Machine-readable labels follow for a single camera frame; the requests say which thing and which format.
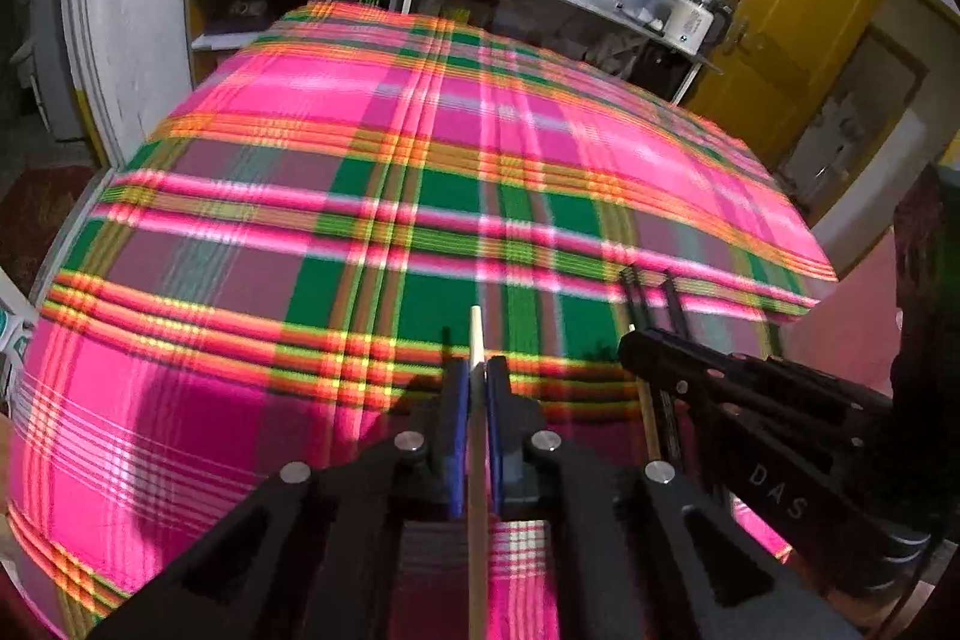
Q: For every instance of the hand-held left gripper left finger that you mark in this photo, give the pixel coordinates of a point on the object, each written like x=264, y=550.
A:
x=456, y=445

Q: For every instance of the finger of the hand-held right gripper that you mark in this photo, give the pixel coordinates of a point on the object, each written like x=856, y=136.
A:
x=675, y=359

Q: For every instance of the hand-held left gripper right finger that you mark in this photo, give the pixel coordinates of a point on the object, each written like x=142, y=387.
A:
x=496, y=445

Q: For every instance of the black chopstick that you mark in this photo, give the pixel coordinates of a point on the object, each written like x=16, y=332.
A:
x=634, y=302
x=673, y=302

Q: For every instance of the wooden chopstick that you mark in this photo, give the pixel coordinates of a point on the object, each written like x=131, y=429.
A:
x=477, y=340

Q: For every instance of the pink green plaid cloth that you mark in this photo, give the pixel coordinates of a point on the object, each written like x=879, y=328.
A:
x=375, y=197

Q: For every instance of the white electric kettle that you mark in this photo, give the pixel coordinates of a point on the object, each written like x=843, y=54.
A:
x=694, y=21

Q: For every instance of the dark red rug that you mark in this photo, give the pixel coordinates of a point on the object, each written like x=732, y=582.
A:
x=41, y=220

